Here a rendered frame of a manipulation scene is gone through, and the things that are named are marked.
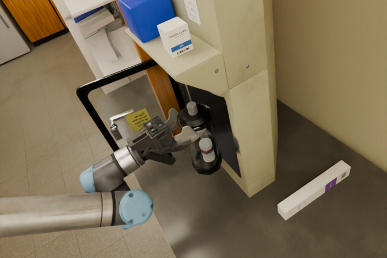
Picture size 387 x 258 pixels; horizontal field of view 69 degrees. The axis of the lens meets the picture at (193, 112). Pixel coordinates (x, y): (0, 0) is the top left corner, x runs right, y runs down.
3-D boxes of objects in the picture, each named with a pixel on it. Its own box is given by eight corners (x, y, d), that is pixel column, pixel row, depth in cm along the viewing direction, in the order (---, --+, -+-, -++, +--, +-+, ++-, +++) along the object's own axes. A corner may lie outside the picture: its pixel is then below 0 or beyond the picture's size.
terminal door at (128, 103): (196, 138, 114) (168, 53, 87) (125, 169, 111) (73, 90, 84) (196, 137, 114) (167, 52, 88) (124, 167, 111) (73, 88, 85)
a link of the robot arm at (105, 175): (97, 198, 81) (80, 173, 81) (130, 175, 83) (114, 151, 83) (91, 204, 73) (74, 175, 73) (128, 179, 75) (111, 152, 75)
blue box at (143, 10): (162, 16, 78) (152, -17, 72) (178, 27, 71) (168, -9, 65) (129, 31, 76) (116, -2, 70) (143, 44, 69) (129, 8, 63)
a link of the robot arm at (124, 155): (131, 179, 79) (122, 161, 84) (145, 170, 79) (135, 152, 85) (118, 164, 73) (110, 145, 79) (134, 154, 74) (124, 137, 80)
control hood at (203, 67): (169, 43, 88) (159, 12, 81) (230, 90, 64) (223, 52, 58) (136, 59, 85) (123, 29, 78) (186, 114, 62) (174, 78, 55)
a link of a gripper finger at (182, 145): (190, 143, 78) (160, 151, 79) (192, 147, 79) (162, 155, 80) (189, 131, 81) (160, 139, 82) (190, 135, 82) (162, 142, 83)
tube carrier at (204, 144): (212, 144, 102) (200, 98, 88) (228, 163, 94) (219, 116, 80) (186, 159, 100) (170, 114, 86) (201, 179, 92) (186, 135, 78)
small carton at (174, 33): (183, 40, 65) (177, 16, 61) (193, 48, 62) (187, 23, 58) (164, 49, 64) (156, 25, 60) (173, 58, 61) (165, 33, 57)
